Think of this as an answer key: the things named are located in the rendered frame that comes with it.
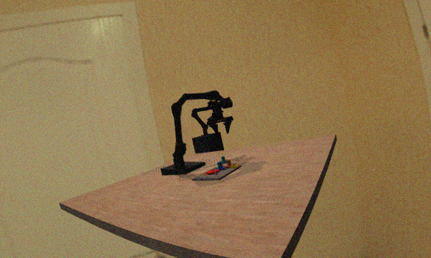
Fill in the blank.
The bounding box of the red gear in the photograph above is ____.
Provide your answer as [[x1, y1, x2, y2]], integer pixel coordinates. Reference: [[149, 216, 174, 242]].
[[207, 169, 220, 175]]

